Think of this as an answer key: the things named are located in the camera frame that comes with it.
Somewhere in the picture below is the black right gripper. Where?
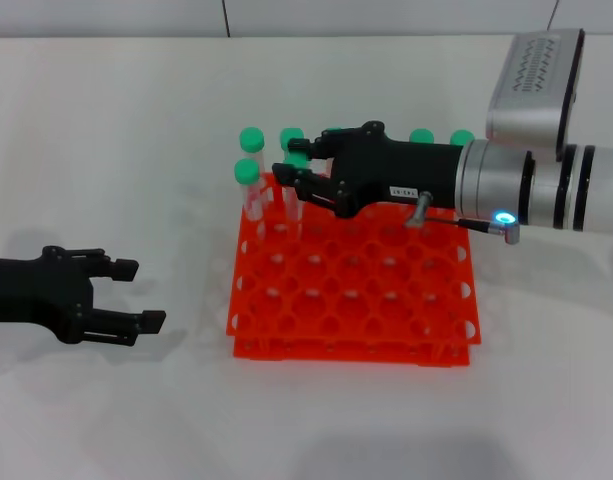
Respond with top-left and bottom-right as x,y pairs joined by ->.
272,120 -> 468,221

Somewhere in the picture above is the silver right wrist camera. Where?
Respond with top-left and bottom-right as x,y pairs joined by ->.
484,28 -> 587,162

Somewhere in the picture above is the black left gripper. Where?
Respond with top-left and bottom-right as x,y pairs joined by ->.
0,245 -> 168,348

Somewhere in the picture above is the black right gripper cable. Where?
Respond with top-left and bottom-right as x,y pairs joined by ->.
403,190 -> 521,246

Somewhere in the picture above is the red plastic test tube rack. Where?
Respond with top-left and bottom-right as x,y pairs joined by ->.
224,172 -> 483,370

